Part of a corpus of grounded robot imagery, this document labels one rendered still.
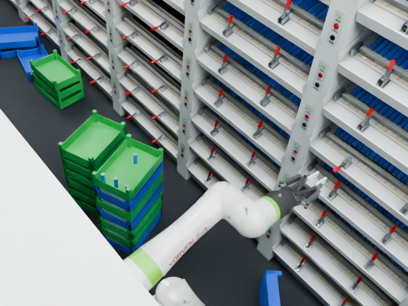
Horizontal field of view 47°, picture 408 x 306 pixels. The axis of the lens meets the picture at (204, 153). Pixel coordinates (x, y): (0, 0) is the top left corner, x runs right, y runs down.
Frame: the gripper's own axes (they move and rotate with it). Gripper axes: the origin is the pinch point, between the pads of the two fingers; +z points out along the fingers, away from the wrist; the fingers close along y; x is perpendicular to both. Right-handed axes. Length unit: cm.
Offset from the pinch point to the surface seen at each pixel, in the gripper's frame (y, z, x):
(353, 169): 3.9, 19.1, -0.3
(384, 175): 14.3, 21.7, 4.0
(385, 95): 4.1, 10.5, 36.2
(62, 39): -228, 30, -68
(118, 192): -68, -33, -50
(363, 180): 9.7, 18.3, -0.8
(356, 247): 19, 27, -38
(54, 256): 18, -111, 60
